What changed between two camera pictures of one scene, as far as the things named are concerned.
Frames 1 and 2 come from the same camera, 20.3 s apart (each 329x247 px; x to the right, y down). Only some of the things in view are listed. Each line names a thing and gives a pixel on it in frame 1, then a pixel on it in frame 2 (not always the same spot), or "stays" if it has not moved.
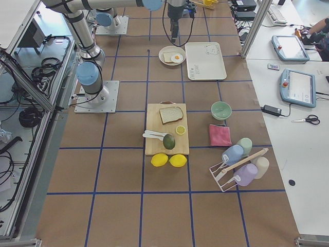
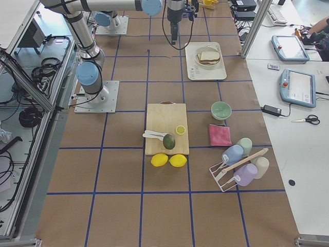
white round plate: [171, 55] to [206, 49]
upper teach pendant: [289, 48] stays
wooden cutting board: [154, 123] stays
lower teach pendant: [298, 88] stays
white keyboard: [277, 14] stays
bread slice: [167, 57] to [209, 62]
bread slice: [170, 114] to [209, 55]
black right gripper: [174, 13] stays
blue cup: [235, 153] stays
